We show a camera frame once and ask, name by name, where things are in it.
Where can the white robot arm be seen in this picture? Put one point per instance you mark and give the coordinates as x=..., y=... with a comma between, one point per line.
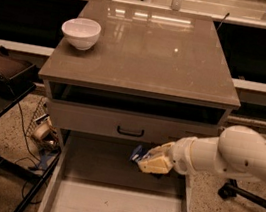
x=206, y=156

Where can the blue rxbar snack bar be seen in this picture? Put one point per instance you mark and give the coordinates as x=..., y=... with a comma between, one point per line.
x=138, y=153

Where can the white ceramic bowl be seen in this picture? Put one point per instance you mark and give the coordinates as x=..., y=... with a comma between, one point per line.
x=82, y=33

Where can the grey drawer cabinet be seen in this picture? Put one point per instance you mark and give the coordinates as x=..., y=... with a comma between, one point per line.
x=148, y=61

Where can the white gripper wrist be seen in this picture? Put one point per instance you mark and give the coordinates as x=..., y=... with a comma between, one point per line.
x=181, y=154

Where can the white tape roll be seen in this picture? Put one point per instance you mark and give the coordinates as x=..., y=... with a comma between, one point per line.
x=41, y=131

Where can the closed drawer with black handle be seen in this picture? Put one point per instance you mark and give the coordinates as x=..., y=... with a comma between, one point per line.
x=105, y=122

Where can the black chair base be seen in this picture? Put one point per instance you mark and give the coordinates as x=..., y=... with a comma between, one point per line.
x=253, y=195

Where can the open bottom drawer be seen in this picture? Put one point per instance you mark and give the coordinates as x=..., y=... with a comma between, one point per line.
x=95, y=174

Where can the brown box on cart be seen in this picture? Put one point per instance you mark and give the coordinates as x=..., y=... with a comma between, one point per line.
x=15, y=75

